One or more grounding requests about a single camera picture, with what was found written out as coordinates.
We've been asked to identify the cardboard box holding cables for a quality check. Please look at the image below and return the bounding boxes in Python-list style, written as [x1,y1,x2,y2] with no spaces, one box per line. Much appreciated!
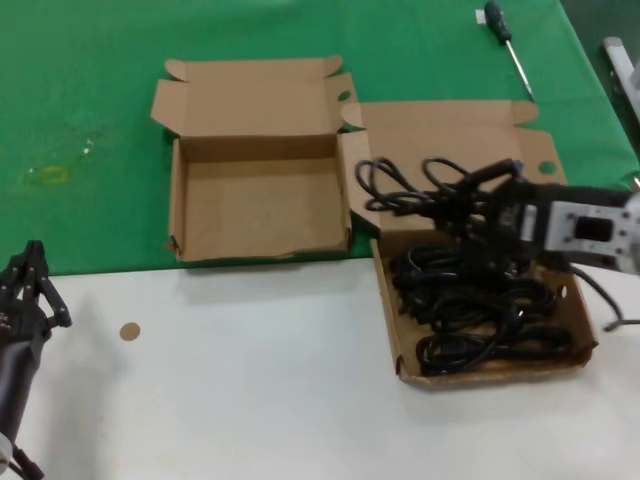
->
[339,99,599,391]

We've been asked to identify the cardboard box with notched lid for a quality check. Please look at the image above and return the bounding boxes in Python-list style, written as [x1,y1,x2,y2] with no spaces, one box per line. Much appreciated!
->
[149,54,359,264]

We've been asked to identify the grey metal profile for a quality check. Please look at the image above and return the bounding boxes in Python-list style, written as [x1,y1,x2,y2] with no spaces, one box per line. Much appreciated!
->
[602,35,640,116]

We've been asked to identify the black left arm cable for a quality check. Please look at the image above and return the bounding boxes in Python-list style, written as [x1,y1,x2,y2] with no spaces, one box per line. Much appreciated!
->
[7,442,46,480]

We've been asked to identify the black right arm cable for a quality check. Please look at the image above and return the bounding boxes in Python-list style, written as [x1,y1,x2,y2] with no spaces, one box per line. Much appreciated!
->
[569,262,640,334]

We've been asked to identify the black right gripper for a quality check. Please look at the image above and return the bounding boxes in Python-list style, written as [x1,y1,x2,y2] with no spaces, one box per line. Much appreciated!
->
[457,158,547,274]

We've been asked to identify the black power cable bundle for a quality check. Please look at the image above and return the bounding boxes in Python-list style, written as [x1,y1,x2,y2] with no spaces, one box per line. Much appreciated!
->
[389,242,466,321]
[355,157,501,236]
[416,327,574,376]
[429,277,559,334]

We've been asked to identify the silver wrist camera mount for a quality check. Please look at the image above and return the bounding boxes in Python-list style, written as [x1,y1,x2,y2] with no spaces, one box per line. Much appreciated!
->
[517,197,634,261]

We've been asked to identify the green tablecloth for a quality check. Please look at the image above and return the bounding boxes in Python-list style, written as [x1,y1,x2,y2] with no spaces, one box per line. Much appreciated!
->
[0,0,640,279]

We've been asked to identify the green handled screwdriver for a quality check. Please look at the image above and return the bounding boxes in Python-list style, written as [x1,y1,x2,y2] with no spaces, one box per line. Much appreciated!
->
[483,0,536,101]

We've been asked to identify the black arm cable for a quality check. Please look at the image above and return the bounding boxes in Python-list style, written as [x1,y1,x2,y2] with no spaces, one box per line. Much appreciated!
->
[7,442,46,480]
[569,262,640,334]

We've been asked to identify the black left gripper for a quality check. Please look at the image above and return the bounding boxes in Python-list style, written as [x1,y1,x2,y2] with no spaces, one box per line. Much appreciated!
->
[0,240,74,351]

